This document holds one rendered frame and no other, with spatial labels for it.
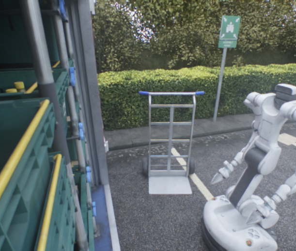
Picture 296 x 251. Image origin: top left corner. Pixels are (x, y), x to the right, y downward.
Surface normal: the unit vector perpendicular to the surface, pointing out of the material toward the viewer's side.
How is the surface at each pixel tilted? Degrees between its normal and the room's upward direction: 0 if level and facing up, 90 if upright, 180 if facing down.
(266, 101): 90
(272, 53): 62
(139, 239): 0
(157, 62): 54
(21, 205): 90
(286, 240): 0
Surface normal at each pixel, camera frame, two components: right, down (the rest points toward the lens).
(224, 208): 0.29, 0.13
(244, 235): 0.00, -0.91
